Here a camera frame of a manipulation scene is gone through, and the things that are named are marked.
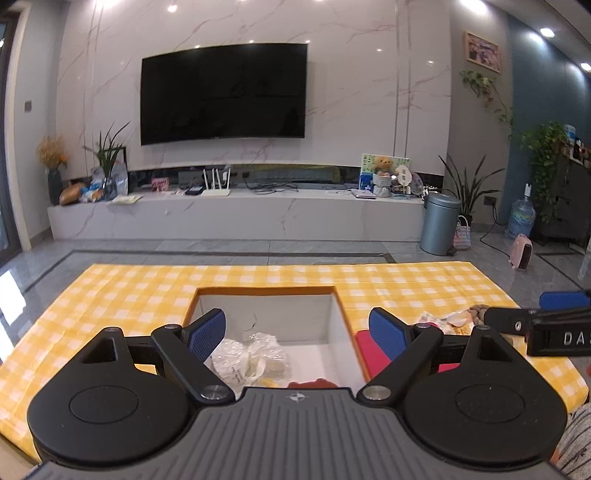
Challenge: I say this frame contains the framed wall picture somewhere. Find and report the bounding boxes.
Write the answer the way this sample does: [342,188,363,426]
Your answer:
[464,30,502,75]

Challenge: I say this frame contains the orange bread bag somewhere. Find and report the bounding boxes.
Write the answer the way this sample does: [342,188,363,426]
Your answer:
[59,182,88,206]

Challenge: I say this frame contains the white plastic bag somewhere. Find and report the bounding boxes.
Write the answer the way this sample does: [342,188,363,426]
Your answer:
[210,338,264,391]

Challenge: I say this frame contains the red box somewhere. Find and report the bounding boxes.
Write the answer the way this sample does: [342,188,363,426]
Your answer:
[355,330,460,381]

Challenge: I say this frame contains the green plant in glass vase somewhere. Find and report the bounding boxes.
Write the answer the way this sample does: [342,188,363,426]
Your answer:
[82,121,131,200]

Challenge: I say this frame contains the white router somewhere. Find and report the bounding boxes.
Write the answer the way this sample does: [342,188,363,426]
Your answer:
[201,167,232,197]

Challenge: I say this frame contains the yellow snack packet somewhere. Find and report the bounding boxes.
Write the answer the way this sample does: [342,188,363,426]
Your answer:
[443,309,483,335]

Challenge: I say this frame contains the pink heater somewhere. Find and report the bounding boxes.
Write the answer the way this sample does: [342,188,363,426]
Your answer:
[509,233,534,272]

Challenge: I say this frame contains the woven basket bag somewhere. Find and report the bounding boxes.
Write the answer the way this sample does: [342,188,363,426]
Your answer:
[452,215,472,251]

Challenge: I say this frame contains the brown teddy bear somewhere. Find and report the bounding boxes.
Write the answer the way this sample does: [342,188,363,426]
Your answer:
[372,156,395,199]

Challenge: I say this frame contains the hanging vine plant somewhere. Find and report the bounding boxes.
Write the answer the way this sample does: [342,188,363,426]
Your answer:
[459,69,514,139]

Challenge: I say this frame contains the clear plastic bag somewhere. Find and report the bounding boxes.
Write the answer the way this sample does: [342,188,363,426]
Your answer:
[244,331,293,377]

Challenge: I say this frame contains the dried yellow flowers in vase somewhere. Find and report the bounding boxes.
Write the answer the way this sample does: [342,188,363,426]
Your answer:
[36,135,70,206]

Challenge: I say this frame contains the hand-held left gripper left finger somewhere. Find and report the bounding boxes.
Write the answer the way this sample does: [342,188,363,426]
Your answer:
[83,308,236,402]

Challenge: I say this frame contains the white marble TV console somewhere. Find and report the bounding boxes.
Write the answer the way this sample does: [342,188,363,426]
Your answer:
[47,187,426,241]

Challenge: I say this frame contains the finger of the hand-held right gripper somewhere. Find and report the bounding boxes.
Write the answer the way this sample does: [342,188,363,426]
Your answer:
[484,306,555,335]
[538,289,591,311]

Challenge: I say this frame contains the person's grey patterned clothing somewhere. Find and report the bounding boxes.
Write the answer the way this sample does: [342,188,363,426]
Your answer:
[551,401,591,480]

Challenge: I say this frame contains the large leafy potted plant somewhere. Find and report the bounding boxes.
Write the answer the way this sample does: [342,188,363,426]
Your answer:
[519,121,573,222]

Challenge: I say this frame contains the long leaf potted plant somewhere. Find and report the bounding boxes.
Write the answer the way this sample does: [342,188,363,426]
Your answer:
[438,154,506,227]

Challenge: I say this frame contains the black cables bundle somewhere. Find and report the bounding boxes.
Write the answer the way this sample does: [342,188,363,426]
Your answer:
[245,181,301,192]

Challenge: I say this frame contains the grey-blue trash can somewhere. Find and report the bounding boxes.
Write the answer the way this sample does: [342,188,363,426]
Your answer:
[419,193,462,256]

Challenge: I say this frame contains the red soft item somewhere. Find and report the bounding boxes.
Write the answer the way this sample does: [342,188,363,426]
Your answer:
[288,377,340,389]

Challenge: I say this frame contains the blue water jug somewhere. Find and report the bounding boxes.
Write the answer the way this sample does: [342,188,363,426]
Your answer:
[505,182,537,241]

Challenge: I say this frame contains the dark cabinet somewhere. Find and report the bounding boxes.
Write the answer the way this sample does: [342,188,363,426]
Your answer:
[538,150,591,245]

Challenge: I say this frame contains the cardboard box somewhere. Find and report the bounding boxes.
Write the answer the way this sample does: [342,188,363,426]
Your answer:
[184,285,370,393]

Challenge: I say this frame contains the yellow checkered tablecloth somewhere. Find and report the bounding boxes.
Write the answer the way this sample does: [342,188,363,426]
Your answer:
[0,263,591,464]

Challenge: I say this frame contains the black framed glass door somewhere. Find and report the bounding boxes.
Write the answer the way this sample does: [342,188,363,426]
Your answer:
[0,9,24,264]

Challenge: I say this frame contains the black wall television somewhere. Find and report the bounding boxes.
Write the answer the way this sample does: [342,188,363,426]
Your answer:
[140,42,308,147]

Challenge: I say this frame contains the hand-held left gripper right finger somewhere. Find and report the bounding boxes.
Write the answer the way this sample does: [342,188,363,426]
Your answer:
[355,307,509,402]

